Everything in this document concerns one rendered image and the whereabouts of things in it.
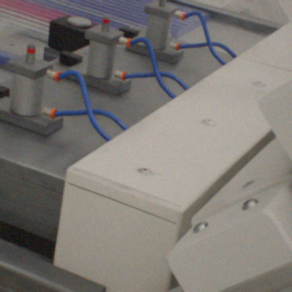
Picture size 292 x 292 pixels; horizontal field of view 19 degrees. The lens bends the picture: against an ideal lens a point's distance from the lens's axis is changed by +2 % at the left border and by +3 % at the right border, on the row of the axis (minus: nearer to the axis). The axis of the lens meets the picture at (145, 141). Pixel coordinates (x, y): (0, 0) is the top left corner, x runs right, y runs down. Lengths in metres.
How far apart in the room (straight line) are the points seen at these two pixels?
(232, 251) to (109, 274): 0.13
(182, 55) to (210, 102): 0.16
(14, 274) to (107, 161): 0.09
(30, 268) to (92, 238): 0.04
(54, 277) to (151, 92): 0.23
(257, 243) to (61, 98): 0.30
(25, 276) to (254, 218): 0.19
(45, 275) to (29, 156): 0.08
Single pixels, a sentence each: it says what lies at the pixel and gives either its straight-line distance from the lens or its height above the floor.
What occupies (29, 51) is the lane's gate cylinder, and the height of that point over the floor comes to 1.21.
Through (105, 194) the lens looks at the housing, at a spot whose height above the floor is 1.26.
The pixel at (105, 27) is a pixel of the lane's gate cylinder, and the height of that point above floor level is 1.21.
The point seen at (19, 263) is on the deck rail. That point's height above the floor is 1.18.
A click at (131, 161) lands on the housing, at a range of 0.55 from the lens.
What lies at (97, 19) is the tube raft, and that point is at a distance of 1.06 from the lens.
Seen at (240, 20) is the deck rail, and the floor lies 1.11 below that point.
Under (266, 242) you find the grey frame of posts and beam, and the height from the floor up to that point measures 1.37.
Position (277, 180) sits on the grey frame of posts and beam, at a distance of 0.45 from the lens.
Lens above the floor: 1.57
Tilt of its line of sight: 32 degrees down
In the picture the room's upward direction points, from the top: 60 degrees clockwise
